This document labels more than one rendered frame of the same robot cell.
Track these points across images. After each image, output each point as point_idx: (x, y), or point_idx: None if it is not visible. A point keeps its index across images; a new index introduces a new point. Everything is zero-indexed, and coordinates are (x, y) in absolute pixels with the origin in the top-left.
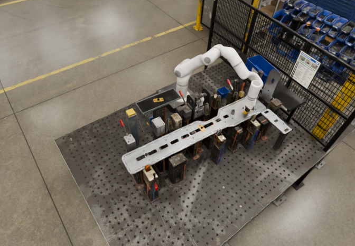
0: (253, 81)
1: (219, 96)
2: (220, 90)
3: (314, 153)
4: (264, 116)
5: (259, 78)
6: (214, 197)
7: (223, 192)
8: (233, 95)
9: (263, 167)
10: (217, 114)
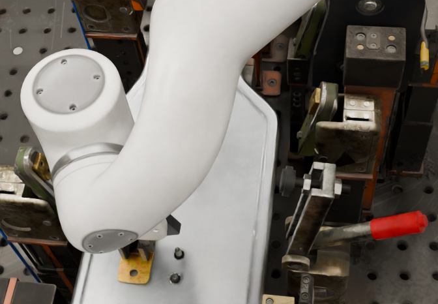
0: (110, 83)
1: (320, 94)
2: None
3: None
4: None
5: (102, 173)
6: (19, 2)
7: (4, 35)
8: (289, 217)
9: None
10: (244, 81)
